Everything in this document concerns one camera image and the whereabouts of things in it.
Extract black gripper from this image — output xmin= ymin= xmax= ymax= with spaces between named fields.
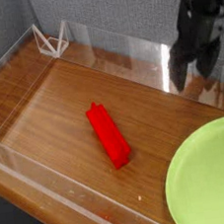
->
xmin=169 ymin=0 xmax=224 ymax=92

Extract red plastic block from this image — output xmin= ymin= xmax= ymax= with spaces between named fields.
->
xmin=86 ymin=103 xmax=131 ymax=169

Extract green plate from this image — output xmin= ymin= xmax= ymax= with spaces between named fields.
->
xmin=165 ymin=117 xmax=224 ymax=224

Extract clear acrylic back wall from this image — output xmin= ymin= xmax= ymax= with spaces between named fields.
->
xmin=61 ymin=21 xmax=224 ymax=111

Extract clear acrylic wall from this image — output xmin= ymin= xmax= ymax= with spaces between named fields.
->
xmin=0 ymin=25 xmax=52 ymax=128
xmin=0 ymin=142 xmax=160 ymax=224
xmin=61 ymin=21 xmax=224 ymax=111

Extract clear acrylic corner bracket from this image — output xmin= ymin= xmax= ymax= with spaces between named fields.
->
xmin=32 ymin=21 xmax=70 ymax=58

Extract clear acrylic front wall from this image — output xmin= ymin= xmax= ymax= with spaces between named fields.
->
xmin=0 ymin=142 xmax=160 ymax=224

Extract clear acrylic left wall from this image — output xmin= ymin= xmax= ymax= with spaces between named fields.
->
xmin=0 ymin=25 xmax=52 ymax=128

